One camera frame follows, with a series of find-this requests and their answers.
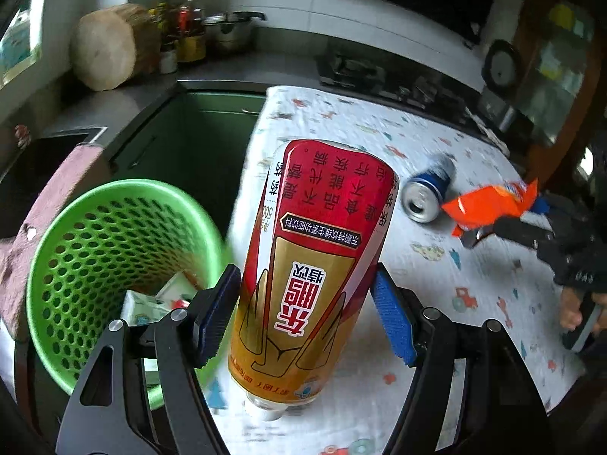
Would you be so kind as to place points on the blue soda can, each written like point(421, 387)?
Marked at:
point(427, 194)

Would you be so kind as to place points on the green kitchen cabinet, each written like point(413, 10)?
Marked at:
point(189, 142)

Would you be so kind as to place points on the green plastic basket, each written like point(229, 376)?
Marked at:
point(85, 218)

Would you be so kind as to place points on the orange snack packet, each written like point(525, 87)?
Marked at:
point(488, 206)

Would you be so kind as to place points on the round black dial scale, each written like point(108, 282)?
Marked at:
point(501, 67)

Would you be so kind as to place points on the steel pot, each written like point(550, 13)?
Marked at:
point(232, 33)

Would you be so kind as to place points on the printed white cloth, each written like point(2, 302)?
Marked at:
point(427, 294)

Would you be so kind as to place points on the wooden glass cabinet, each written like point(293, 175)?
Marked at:
point(564, 71)

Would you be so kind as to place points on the round wooden chopping block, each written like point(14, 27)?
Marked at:
point(111, 47)

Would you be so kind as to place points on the pink cloth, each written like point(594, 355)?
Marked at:
point(52, 208)

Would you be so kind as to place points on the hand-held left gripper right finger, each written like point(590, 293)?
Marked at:
point(391, 322)

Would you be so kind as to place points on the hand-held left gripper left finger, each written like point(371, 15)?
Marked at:
point(216, 317)

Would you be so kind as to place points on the red gold drink bottle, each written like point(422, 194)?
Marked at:
point(308, 256)

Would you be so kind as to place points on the small white jar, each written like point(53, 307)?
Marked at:
point(168, 61)

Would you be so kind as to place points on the person's right hand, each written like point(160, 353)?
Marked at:
point(570, 310)

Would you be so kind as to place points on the dark sauce bottle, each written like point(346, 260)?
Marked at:
point(162, 28)

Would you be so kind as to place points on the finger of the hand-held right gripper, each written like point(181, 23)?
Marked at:
point(540, 206)
point(521, 231)

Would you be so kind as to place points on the dark oil bottle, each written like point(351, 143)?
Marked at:
point(191, 33)

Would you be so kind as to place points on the black gas stove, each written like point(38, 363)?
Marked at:
point(370, 73)

